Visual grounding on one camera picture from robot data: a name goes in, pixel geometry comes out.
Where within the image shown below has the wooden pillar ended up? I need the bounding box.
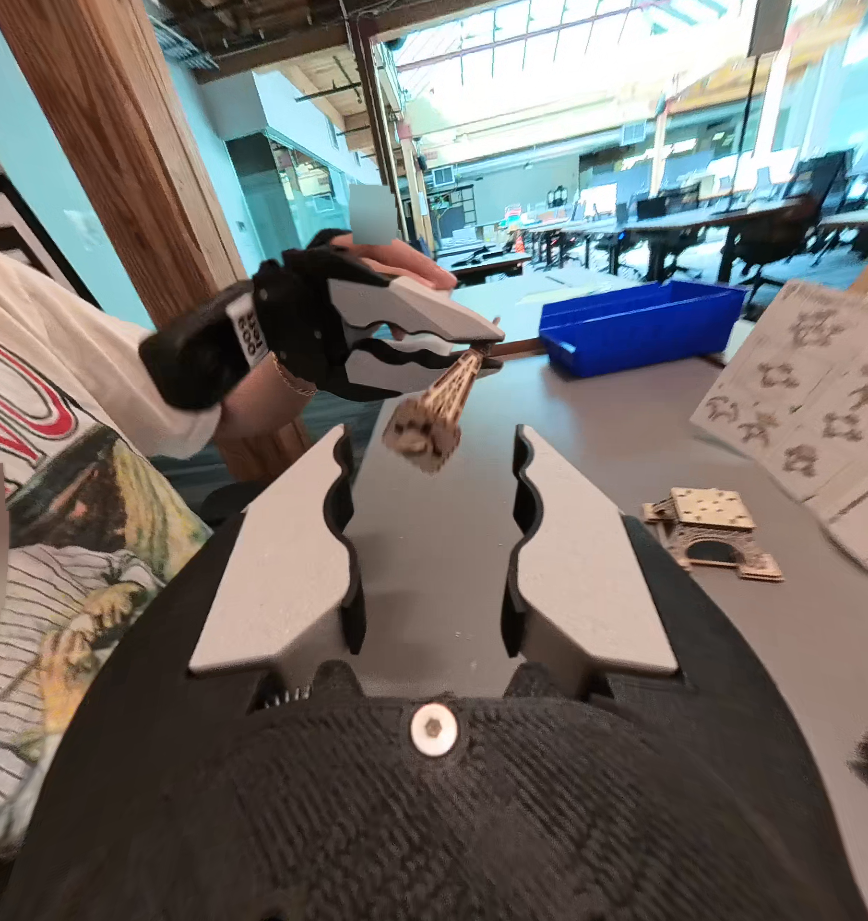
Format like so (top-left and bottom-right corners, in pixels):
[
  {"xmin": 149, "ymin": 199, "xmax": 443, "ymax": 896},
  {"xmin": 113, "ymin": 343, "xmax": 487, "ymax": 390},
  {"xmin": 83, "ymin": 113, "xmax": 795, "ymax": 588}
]
[{"xmin": 0, "ymin": 0, "xmax": 312, "ymax": 483}]

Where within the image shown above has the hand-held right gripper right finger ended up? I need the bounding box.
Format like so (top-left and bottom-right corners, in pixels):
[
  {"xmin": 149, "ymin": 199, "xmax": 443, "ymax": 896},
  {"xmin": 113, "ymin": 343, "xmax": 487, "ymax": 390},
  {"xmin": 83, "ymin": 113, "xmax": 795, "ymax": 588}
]
[{"xmin": 500, "ymin": 425, "xmax": 679, "ymax": 679}]

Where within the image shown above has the black speaker on pole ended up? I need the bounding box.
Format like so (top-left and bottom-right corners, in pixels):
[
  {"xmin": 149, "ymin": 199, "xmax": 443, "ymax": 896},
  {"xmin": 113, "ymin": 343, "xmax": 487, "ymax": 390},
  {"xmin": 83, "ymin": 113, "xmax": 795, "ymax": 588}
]
[{"xmin": 736, "ymin": 0, "xmax": 795, "ymax": 210}]

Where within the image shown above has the blue plastic bin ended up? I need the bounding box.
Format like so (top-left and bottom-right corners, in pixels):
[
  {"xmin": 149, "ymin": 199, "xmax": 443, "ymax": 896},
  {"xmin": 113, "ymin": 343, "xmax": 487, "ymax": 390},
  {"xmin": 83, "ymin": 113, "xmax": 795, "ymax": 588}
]
[{"xmin": 538, "ymin": 279, "xmax": 749, "ymax": 380}]

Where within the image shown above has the person's left hand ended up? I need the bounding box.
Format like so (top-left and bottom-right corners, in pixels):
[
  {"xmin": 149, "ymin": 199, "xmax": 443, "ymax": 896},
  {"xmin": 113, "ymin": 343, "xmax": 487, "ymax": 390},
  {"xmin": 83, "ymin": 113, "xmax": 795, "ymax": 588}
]
[{"xmin": 347, "ymin": 237, "xmax": 458, "ymax": 292}]

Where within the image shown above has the row of office desks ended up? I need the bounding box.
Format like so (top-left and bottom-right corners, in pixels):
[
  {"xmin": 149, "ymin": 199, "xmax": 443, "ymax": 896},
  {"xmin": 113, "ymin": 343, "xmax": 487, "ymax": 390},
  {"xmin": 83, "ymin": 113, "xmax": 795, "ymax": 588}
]
[{"xmin": 441, "ymin": 147, "xmax": 868, "ymax": 289}]

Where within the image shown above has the wooden tower arched base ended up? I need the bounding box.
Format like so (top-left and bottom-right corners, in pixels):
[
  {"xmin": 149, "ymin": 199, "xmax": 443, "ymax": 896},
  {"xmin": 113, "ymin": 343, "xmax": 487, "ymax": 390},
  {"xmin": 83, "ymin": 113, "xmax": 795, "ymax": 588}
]
[{"xmin": 641, "ymin": 487, "xmax": 784, "ymax": 582}]

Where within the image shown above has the person's left forearm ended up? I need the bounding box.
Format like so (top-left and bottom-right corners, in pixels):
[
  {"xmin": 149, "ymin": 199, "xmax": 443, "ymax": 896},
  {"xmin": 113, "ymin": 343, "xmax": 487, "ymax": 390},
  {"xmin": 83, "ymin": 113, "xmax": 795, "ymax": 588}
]
[{"xmin": 214, "ymin": 356, "xmax": 320, "ymax": 441}]

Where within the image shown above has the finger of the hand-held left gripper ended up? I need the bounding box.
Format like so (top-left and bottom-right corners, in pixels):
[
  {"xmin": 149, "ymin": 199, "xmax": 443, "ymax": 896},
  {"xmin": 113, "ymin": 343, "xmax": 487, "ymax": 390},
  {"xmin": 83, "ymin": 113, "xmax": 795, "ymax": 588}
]
[
  {"xmin": 344, "ymin": 337, "xmax": 504, "ymax": 397},
  {"xmin": 328, "ymin": 275, "xmax": 507, "ymax": 346}
]

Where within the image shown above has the gold chain bracelet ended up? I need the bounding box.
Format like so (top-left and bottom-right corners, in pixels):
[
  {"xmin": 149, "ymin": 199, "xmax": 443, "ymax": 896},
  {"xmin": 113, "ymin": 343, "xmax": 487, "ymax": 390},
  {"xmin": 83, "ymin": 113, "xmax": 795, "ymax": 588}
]
[{"xmin": 270, "ymin": 354, "xmax": 320, "ymax": 398}]

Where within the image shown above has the white assembly instruction sheet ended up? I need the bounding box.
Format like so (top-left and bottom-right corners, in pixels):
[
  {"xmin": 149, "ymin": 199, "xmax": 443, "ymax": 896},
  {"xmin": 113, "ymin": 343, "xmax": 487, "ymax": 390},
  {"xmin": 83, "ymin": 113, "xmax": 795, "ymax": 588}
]
[{"xmin": 690, "ymin": 279, "xmax": 868, "ymax": 577}]

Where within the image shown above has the black picture frame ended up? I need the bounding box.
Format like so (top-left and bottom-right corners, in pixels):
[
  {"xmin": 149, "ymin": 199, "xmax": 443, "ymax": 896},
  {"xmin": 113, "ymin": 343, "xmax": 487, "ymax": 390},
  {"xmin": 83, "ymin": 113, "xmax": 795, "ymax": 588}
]
[{"xmin": 0, "ymin": 173, "xmax": 100, "ymax": 307}]

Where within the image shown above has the wooden tower spire section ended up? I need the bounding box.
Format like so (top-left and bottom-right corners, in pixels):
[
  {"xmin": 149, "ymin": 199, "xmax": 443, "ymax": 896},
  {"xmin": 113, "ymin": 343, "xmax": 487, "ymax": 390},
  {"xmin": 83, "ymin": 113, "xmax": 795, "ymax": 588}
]
[{"xmin": 382, "ymin": 345, "xmax": 488, "ymax": 474}]

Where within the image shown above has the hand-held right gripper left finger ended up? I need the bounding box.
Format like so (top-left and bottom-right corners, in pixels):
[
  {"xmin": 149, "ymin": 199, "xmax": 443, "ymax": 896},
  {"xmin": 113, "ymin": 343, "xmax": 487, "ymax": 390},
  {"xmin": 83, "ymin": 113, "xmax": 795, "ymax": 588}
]
[{"xmin": 188, "ymin": 423, "xmax": 369, "ymax": 677}]

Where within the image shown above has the white printed t-shirt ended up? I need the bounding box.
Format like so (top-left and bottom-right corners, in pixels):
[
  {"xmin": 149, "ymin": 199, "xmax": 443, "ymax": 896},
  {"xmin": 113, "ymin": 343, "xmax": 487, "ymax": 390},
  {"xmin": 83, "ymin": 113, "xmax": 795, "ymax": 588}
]
[{"xmin": 0, "ymin": 237, "xmax": 222, "ymax": 857}]

